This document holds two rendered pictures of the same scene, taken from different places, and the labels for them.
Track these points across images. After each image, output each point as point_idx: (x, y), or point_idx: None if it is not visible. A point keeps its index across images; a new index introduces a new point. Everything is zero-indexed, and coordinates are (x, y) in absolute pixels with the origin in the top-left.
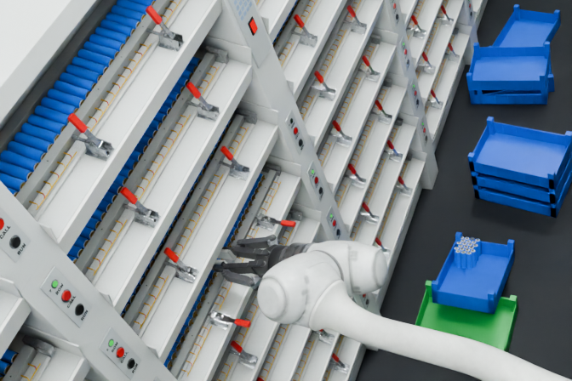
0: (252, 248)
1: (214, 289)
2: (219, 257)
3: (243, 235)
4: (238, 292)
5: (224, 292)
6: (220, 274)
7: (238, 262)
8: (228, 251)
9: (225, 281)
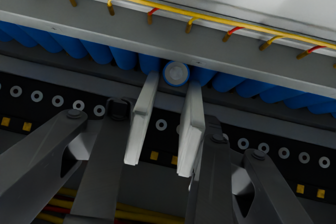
0: (54, 153)
1: (281, 81)
2: (154, 95)
3: (13, 15)
4: None
5: (279, 26)
6: (211, 66)
7: None
8: (132, 164)
9: (233, 31)
